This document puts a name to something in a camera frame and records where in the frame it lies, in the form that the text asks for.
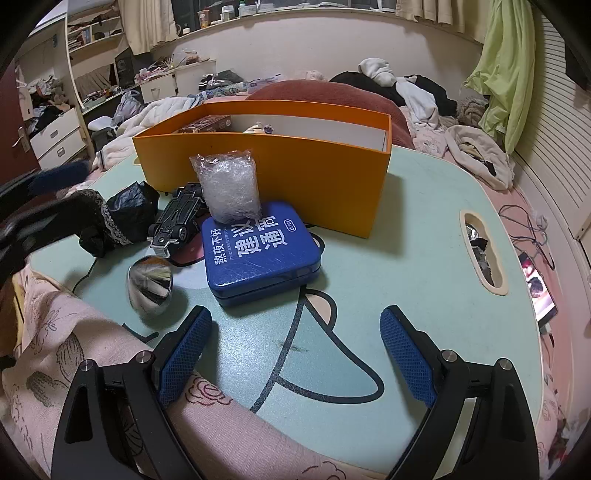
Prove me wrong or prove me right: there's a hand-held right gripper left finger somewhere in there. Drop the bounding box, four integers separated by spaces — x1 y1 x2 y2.
52 305 213 480

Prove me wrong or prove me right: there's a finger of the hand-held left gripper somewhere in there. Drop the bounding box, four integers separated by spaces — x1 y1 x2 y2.
0 194 100 282
0 159 90 199

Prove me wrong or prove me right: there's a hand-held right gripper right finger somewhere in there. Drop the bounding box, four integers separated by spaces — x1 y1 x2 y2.
379 305 541 480

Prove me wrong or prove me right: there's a black lace-trimmed pouch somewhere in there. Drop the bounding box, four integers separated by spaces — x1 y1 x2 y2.
69 181 160 258

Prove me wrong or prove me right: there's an orange cardboard box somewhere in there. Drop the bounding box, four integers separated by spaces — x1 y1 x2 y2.
132 100 393 239

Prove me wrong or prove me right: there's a light green cartoon desktop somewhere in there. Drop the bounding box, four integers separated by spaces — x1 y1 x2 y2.
28 148 543 476

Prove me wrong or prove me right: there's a white drawer cabinet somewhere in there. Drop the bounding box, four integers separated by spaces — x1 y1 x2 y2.
28 106 88 171

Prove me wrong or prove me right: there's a silver metal bowl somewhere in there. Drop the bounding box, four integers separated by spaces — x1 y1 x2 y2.
127 256 175 319

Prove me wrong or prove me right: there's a brown wooden door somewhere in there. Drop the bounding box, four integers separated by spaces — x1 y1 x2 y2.
0 60 42 178

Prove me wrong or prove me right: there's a grey plastic bag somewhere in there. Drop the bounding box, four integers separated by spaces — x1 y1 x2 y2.
111 90 145 125

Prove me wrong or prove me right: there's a white fleece blanket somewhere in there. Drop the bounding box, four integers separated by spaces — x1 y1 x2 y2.
95 95 204 162

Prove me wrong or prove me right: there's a blue tin box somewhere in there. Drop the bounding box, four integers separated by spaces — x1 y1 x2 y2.
201 200 324 308

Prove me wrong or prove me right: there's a pink floral blanket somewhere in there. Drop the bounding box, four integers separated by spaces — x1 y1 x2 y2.
0 265 361 480

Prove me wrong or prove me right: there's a black toy car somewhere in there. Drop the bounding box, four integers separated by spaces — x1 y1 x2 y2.
147 182 211 257

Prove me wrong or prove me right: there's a white bookshelf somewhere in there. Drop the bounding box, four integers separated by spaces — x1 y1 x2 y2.
65 0 134 108

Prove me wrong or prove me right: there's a smartphone with lit screen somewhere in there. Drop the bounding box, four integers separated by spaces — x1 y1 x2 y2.
518 250 559 324

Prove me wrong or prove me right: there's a white desk with drawers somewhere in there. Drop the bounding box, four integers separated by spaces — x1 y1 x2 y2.
139 58 218 104

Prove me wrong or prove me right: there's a brown printed box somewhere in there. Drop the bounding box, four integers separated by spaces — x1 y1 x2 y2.
172 114 232 134

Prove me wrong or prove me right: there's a clear bubble wrap packet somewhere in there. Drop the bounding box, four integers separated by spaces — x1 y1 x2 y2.
189 148 263 223

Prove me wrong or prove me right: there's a cream curtain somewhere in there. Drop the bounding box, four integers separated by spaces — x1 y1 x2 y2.
117 0 174 56
369 0 492 44

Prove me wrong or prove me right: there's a dark patterned clothes pile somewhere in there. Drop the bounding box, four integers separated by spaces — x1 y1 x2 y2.
198 69 252 93

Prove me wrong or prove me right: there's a cream clothes pile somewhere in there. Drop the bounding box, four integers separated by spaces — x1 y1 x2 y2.
445 124 515 191

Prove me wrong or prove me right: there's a beige knit cloth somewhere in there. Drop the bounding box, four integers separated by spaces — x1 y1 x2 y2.
456 96 490 127

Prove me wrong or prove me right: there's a white garment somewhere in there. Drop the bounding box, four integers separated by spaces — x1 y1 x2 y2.
394 76 439 129

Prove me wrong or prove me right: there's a black clothes pile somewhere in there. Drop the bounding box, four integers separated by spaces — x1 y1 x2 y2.
330 71 458 117

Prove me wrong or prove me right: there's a red cushion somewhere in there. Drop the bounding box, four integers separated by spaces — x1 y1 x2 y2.
245 79 416 151

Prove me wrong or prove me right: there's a white slatted panel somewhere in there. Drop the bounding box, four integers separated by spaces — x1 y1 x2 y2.
512 9 591 324

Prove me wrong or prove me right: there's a white hoodie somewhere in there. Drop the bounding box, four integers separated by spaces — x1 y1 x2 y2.
359 58 398 87

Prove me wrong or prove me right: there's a light green hanging cloth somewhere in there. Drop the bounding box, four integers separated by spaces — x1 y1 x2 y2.
462 0 536 155

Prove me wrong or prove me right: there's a thin charging cable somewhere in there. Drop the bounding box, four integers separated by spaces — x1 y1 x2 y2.
499 203 555 269

